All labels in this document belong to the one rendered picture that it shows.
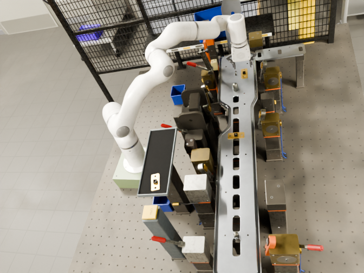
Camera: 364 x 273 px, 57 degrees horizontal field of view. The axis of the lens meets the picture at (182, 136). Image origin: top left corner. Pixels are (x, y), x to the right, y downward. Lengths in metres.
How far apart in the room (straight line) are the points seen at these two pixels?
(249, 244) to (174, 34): 0.99
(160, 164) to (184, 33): 0.63
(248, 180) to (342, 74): 1.15
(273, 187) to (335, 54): 1.34
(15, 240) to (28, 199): 0.40
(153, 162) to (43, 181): 2.14
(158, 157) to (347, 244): 0.95
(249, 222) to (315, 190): 0.53
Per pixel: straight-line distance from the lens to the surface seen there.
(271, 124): 1.74
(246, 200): 1.53
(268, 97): 1.91
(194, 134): 1.70
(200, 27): 1.71
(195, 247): 1.42
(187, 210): 1.87
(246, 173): 1.60
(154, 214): 1.42
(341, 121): 2.18
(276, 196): 1.50
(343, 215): 1.84
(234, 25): 1.81
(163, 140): 1.62
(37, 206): 3.43
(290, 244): 1.38
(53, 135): 3.92
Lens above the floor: 2.35
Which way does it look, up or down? 48 degrees down
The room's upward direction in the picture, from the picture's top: 23 degrees counter-clockwise
